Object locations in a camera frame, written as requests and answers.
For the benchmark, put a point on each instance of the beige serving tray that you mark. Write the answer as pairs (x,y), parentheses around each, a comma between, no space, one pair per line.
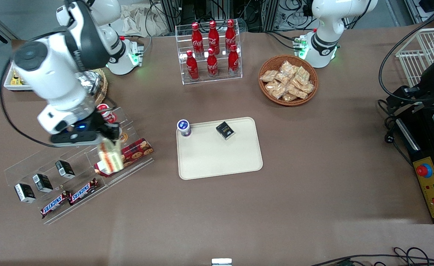
(217,159)

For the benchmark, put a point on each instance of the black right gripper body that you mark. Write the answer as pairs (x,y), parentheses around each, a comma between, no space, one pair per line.
(99,124)

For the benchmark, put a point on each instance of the Snickers chocolate bar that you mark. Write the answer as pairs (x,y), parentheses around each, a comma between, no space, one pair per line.
(84,191)
(55,204)

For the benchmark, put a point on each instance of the clear-wrapped cracker snack pack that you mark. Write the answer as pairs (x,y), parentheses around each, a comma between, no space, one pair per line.
(288,68)
(297,92)
(289,97)
(276,90)
(307,88)
(268,76)
(302,75)
(282,78)

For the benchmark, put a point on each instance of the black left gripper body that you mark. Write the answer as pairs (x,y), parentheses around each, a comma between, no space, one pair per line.
(426,82)

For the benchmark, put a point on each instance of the aluminium frame rack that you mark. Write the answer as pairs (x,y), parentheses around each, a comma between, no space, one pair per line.
(217,9)

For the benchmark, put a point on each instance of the round wicker basket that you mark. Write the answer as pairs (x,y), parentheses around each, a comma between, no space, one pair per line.
(267,92)

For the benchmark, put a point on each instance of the blue-lidded yogurt cup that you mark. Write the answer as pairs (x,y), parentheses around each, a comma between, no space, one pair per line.
(184,127)

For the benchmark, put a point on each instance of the plastic-wrapped triangle sandwich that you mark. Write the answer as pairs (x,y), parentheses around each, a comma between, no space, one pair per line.
(111,159)

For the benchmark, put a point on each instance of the red emergency stop button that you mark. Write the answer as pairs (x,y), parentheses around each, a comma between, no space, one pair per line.
(423,170)

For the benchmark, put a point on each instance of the white plastic bin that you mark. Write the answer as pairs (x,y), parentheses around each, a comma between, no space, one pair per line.
(15,88)

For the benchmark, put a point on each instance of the clear acrylic display shelf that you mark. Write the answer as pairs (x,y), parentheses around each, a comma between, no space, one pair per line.
(54,201)

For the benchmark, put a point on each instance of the red-lidded yogurt cup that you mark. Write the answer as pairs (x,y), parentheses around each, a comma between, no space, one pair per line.
(109,116)

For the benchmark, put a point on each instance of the red cola bottle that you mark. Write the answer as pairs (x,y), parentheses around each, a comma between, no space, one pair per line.
(197,38)
(230,35)
(212,64)
(192,68)
(213,37)
(233,61)

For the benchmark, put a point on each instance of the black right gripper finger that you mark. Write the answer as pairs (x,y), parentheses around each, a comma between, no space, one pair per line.
(102,142)
(112,132)

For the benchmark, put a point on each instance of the clear acrylic bottle rack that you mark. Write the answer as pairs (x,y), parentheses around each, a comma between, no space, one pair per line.
(209,79)

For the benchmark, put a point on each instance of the red plaid cookie box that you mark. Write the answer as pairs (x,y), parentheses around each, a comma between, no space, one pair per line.
(139,149)

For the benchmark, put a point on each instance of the orange-lidded yogurt cup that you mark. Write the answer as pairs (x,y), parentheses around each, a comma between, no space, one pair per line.
(124,138)

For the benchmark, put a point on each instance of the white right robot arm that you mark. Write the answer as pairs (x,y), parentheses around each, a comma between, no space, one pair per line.
(54,70)

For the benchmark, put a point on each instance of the crumpled beige cloth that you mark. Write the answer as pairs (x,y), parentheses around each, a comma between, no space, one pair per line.
(143,20)

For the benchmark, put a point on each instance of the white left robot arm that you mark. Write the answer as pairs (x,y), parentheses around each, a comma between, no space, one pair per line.
(329,22)

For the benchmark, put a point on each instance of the aluminium foil container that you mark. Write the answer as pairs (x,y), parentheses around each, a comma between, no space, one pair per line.
(91,83)

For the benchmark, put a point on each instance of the yellow snack packet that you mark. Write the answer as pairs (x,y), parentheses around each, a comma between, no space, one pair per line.
(15,78)

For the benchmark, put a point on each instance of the small black tissue pack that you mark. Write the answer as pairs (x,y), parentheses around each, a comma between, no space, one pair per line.
(65,169)
(42,183)
(24,193)

